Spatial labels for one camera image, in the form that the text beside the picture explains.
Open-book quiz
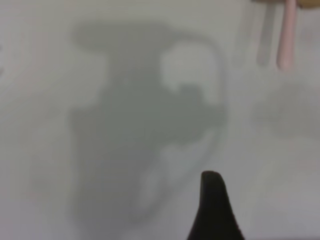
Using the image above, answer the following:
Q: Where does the pink handled metal spoon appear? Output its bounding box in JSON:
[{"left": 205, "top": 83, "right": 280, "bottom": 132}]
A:
[{"left": 276, "top": 0, "right": 298, "bottom": 70}]

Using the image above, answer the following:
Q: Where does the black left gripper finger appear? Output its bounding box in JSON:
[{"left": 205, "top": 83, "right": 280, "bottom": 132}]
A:
[{"left": 187, "top": 170, "right": 247, "bottom": 240}]

